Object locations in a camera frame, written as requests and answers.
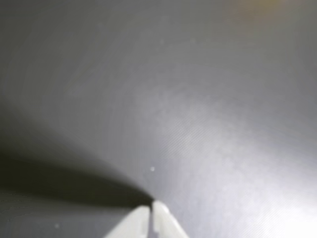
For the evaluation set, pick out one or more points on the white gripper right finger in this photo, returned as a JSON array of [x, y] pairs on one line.
[[166, 225]]

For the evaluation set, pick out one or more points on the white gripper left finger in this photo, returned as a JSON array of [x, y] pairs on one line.
[[133, 225]]

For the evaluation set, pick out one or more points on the black table mat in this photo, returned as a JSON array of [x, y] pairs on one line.
[[173, 99]]

